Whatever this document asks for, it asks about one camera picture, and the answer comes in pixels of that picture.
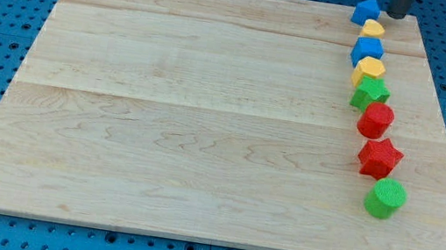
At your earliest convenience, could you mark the blue triangle block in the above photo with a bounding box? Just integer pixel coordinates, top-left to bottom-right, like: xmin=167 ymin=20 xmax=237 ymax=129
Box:
xmin=350 ymin=0 xmax=381 ymax=26

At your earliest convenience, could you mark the wooden board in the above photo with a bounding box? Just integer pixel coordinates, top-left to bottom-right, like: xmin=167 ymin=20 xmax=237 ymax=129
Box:
xmin=0 ymin=0 xmax=446 ymax=250

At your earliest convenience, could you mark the green star block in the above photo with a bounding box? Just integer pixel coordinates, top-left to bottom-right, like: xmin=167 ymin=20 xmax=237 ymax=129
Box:
xmin=350 ymin=75 xmax=391 ymax=112

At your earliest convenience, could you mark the red cylinder block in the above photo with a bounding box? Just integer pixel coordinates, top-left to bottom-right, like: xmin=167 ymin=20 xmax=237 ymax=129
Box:
xmin=357 ymin=102 xmax=394 ymax=139

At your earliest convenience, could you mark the red star block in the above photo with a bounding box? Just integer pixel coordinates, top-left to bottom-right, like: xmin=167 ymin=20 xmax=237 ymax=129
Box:
xmin=358 ymin=138 xmax=404 ymax=180

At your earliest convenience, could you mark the yellow hexagon block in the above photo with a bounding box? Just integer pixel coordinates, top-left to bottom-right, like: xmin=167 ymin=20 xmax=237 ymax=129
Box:
xmin=350 ymin=56 xmax=386 ymax=87

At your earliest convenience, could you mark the blue hexagon block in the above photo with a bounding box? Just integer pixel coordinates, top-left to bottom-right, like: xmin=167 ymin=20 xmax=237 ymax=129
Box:
xmin=350 ymin=37 xmax=385 ymax=67

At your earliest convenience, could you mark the green cylinder block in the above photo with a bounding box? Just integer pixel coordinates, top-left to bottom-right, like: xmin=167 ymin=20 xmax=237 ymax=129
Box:
xmin=364 ymin=178 xmax=407 ymax=219

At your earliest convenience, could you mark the yellow half-round block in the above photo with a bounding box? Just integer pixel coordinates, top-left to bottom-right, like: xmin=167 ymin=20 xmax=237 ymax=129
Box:
xmin=359 ymin=18 xmax=386 ymax=39

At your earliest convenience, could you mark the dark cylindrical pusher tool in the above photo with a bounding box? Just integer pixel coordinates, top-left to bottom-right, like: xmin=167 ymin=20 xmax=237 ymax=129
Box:
xmin=386 ymin=0 xmax=414 ymax=20

